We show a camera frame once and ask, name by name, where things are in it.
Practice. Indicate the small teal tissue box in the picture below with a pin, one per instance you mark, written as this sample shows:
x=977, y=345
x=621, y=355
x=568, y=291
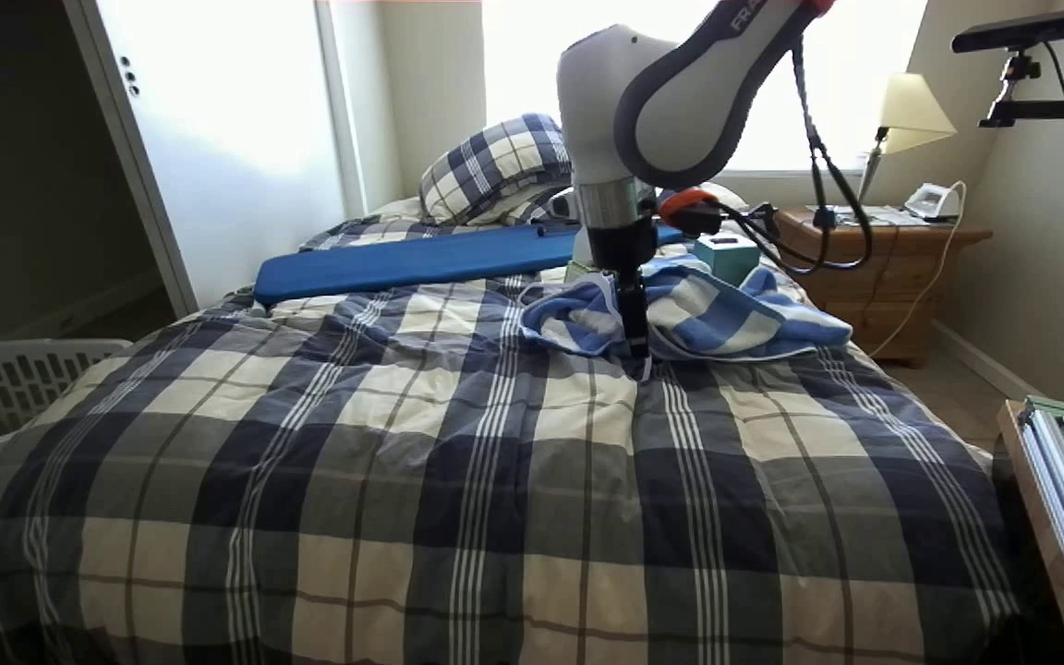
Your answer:
x=724, y=258

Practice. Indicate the table lamp with white shade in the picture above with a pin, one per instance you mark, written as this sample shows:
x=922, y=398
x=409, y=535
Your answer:
x=913, y=115

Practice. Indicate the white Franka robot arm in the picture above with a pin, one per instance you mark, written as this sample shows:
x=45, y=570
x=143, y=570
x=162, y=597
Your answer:
x=667, y=99

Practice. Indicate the white desk phone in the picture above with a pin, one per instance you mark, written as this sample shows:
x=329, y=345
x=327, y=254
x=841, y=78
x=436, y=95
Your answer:
x=933, y=201

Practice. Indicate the plaid bed comforter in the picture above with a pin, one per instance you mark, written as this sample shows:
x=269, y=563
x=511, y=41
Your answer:
x=497, y=493

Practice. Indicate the plaid pillow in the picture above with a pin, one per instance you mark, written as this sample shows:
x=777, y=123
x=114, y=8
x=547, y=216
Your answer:
x=497, y=169

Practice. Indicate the wooden nightstand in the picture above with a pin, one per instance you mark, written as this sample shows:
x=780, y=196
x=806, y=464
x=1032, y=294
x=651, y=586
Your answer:
x=888, y=280

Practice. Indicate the white plastic laundry basket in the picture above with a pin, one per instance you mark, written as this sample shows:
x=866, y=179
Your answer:
x=0, y=409

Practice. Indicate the black bar camera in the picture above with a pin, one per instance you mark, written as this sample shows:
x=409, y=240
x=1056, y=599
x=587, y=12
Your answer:
x=1036, y=27

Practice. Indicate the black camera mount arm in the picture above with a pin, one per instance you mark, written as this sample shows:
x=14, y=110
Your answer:
x=1052, y=113

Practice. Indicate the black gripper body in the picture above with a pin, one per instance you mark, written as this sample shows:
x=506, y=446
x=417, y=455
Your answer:
x=621, y=254

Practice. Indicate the white and blue striped towel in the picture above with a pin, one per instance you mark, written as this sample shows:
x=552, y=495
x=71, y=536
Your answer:
x=728, y=315

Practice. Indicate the black wrist camera red mount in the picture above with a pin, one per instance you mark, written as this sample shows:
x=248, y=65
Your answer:
x=690, y=213

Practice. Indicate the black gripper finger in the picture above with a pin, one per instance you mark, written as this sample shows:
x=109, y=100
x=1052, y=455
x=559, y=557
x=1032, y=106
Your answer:
x=646, y=319
x=627, y=319

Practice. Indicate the flat blue padded board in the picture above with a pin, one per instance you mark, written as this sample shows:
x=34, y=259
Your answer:
x=409, y=259

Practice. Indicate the white closet door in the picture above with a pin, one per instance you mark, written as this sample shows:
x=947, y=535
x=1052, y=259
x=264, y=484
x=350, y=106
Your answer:
x=229, y=133

